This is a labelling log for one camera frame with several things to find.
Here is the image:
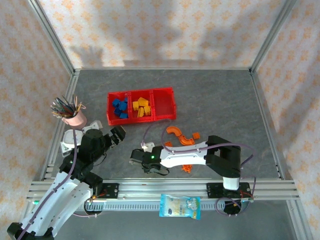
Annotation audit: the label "red plastic bin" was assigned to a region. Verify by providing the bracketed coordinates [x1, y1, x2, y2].
[127, 89, 155, 124]
[151, 86, 178, 121]
[107, 91, 132, 126]

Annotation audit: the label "white square clock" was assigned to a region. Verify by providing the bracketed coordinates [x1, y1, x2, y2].
[63, 129, 85, 148]

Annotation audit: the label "card with letter A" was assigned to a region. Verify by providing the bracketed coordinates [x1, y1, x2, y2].
[60, 141, 74, 157]

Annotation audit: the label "pink cup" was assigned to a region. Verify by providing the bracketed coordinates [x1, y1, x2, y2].
[61, 109, 88, 130]

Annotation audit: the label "yellow pencil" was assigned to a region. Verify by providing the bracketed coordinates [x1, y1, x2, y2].
[73, 101, 83, 118]

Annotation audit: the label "blue snack packet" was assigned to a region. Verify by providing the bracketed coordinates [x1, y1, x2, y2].
[159, 193, 202, 221]

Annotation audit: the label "teal pen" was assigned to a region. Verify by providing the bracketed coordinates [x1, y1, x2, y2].
[56, 96, 73, 116]

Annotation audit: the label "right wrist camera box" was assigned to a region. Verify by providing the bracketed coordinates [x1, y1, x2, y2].
[141, 141, 155, 152]

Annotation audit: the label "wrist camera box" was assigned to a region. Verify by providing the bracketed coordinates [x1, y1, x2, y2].
[141, 141, 155, 152]
[82, 120, 103, 133]

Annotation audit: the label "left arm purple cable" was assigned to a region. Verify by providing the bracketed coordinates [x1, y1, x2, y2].
[16, 128, 98, 240]

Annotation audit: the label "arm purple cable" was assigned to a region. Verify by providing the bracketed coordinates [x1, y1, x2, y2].
[16, 128, 98, 240]
[141, 119, 257, 216]

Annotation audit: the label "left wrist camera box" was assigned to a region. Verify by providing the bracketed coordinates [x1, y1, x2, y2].
[82, 120, 103, 133]

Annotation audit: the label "wide aluminium rail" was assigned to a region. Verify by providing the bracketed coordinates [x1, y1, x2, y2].
[26, 179, 300, 201]

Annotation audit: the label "white slotted cable duct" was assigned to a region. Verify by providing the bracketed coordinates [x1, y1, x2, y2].
[74, 201, 242, 211]

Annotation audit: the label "red orange power wires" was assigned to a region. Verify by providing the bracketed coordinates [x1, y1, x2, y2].
[238, 191, 254, 203]
[92, 189, 109, 201]

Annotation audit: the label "aluminium side rail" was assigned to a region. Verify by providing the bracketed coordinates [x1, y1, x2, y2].
[249, 71, 287, 181]
[39, 71, 81, 181]

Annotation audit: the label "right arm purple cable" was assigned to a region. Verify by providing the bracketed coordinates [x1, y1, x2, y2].
[141, 119, 257, 216]

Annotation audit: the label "aluminium frame post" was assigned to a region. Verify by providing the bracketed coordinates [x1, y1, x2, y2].
[26, 0, 77, 76]
[249, 0, 299, 76]

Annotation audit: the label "aluminium frame leg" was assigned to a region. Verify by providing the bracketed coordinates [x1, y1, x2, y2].
[287, 199, 313, 240]

